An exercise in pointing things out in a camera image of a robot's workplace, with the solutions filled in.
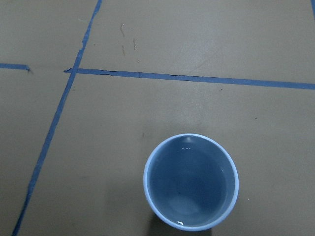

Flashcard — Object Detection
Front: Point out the light blue plastic cup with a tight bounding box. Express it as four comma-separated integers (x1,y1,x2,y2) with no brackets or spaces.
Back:
143,133,239,232

